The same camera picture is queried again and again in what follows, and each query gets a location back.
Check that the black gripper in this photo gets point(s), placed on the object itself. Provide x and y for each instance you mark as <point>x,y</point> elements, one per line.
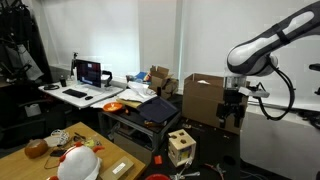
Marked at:
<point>235,97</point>

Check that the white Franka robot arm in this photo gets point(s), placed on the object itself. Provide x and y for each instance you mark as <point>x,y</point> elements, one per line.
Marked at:
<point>266,46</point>

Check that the large cardboard box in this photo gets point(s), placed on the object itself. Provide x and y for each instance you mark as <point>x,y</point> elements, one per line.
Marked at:
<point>203,103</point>

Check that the white robot stand table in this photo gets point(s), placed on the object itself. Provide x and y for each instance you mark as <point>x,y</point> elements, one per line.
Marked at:
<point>276,143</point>

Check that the wooden shape sorter box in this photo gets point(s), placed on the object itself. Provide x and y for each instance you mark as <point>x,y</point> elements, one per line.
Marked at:
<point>181,155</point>

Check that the silver fork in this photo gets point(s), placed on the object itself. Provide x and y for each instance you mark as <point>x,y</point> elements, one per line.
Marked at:
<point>191,174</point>
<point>186,166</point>

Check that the dark blue plastic lid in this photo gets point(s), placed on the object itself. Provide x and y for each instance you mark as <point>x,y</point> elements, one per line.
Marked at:
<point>156,109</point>

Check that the small orange block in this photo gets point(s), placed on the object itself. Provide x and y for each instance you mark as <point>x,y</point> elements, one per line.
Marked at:
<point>158,159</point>

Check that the red plastic bowl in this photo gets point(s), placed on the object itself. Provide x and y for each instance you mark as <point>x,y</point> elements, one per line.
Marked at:
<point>157,177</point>

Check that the white paper pile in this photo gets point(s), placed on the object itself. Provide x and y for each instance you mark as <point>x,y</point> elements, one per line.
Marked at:
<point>136,91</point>

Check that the blue packages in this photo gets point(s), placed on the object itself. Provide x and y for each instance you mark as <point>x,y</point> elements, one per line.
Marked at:
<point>141,76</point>

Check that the black metal cart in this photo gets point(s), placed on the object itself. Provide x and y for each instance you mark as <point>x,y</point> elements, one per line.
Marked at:
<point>133,121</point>

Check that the orange bowl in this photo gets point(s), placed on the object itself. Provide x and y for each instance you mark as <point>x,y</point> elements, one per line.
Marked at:
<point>112,107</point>

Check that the labelled small cardboard box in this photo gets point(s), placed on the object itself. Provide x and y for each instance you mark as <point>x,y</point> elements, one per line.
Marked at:
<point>116,168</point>

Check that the black headset stand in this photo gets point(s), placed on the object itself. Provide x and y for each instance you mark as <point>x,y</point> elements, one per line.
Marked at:
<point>107,78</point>

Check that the white desk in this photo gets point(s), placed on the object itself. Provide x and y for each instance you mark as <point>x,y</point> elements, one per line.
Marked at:
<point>100,95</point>

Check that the black computer mouse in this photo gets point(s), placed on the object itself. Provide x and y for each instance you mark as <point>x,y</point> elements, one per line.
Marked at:
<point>88,97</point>

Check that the yellow green small toy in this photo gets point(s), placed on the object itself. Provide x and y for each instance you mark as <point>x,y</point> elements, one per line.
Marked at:
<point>89,143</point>

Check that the black keyboard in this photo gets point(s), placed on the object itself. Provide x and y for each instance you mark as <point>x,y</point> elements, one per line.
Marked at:
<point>74,93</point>

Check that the white hard hat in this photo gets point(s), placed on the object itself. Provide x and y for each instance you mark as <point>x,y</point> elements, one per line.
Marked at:
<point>78,163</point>

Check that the black webcam tripod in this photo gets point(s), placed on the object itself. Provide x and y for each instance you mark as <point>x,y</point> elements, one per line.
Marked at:
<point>73,65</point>

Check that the black cup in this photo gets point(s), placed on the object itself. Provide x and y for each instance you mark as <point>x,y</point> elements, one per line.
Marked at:
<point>63,81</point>

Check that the white patterned crumpled bag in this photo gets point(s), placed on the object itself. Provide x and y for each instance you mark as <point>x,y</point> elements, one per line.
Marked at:
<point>59,136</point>

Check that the black phone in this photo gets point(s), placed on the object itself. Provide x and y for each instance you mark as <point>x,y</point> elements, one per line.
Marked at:
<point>58,153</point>

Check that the black headphones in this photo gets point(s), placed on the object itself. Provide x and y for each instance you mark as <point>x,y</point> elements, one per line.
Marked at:
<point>50,87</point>

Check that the white paper roll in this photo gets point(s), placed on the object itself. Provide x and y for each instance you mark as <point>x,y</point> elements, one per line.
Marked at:
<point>32,110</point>

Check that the black office chair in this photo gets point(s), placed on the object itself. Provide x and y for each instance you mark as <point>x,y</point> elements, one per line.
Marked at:
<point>20,130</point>

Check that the wooden table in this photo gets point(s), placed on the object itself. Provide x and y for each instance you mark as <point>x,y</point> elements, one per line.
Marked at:
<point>20,166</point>

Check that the hanging dark coats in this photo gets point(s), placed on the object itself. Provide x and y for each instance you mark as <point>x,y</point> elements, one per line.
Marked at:
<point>20,40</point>

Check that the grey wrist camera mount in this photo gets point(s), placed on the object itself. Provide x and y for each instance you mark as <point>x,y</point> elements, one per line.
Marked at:
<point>253,91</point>

